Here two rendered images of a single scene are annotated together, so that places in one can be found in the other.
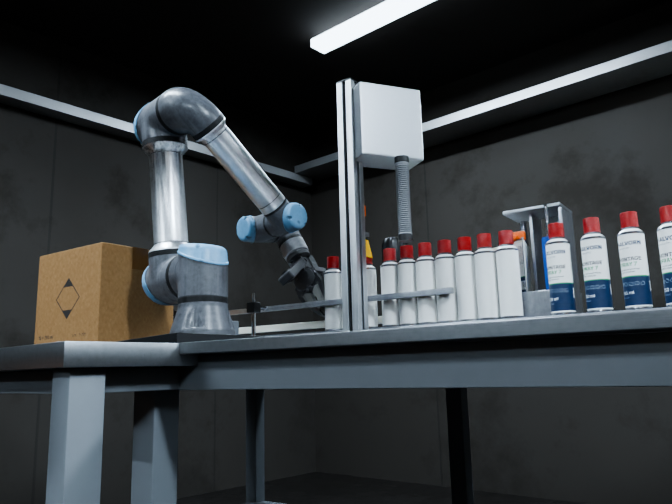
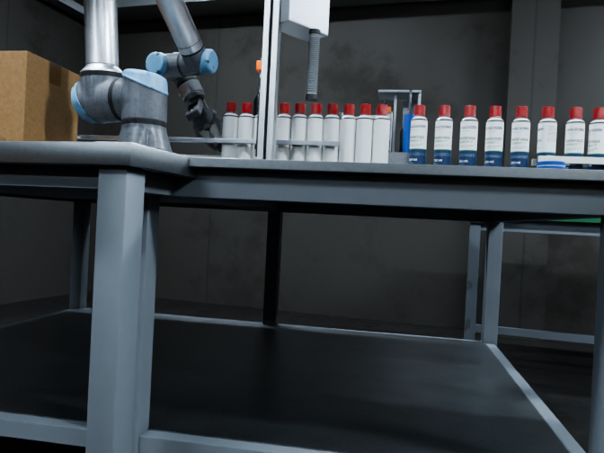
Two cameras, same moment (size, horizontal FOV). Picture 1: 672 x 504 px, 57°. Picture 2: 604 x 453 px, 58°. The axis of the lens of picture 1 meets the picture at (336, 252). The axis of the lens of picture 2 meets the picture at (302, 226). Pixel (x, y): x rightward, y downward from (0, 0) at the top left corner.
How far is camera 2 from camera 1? 0.54 m
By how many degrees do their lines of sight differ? 27
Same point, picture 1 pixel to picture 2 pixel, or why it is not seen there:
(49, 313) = not seen: outside the picture
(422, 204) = not seen: hidden behind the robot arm
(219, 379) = (219, 190)
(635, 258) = (472, 138)
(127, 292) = (45, 104)
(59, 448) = (113, 233)
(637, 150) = (395, 56)
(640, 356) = (550, 195)
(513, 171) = (297, 52)
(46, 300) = not seen: outside the picture
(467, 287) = (350, 143)
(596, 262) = (446, 137)
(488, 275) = (368, 136)
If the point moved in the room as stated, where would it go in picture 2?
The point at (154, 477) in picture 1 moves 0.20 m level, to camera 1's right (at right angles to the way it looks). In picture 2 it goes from (146, 265) to (234, 266)
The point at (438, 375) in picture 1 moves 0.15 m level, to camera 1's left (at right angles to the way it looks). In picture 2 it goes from (417, 199) to (352, 193)
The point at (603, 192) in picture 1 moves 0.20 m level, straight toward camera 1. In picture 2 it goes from (365, 84) to (368, 77)
